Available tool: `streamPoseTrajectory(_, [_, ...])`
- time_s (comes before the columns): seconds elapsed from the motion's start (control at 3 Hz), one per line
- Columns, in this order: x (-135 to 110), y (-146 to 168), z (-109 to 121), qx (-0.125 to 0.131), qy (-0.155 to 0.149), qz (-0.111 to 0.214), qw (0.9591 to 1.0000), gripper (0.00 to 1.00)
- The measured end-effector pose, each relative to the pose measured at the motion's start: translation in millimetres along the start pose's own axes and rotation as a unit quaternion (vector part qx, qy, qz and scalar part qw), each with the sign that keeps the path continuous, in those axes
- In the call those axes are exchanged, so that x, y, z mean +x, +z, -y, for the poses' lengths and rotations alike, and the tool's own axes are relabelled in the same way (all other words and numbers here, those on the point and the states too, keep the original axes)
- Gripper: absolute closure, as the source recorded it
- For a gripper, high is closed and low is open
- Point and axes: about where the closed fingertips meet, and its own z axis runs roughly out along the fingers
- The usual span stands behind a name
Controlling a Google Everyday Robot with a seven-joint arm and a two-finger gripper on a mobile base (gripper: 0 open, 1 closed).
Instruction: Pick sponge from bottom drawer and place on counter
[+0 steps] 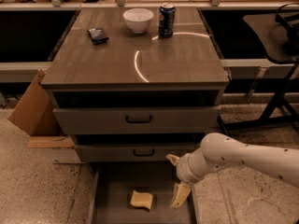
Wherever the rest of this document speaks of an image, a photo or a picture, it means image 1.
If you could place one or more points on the black drawer handle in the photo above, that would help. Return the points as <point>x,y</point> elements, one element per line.
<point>138,120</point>
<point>143,152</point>

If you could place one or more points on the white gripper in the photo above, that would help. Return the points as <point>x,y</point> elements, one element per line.
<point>182,171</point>

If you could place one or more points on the grey top drawer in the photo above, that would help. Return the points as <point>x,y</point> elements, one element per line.
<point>112,120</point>

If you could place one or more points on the white ceramic bowl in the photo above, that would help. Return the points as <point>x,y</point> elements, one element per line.
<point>138,20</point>

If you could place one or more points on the grey middle drawer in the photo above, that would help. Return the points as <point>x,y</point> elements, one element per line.
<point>124,152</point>

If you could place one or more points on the grey drawer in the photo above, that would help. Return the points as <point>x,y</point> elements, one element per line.
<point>124,152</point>
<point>112,120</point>
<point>113,187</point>

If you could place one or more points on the grey drawer cabinet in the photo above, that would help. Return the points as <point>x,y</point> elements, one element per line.
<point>131,70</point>

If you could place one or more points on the blue soda can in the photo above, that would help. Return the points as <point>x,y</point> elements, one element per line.
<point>166,20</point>

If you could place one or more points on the brown cardboard box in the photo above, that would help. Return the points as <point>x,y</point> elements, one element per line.
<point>33,114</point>

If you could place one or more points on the dark snack packet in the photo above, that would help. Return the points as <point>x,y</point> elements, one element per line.
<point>97,35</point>

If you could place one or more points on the black top drawer handle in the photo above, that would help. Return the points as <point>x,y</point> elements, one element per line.
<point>138,120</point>

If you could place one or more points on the grey bottom drawer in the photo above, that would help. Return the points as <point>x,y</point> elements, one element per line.
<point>113,187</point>

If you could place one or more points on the black side table stand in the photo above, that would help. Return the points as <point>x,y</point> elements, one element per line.
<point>279,34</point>

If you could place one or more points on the yellow sponge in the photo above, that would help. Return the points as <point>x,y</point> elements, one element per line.
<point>141,200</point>

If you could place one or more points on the black middle drawer handle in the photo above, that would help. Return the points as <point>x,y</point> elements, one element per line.
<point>143,152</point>

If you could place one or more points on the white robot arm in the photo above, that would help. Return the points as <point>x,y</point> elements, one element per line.
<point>217,151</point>

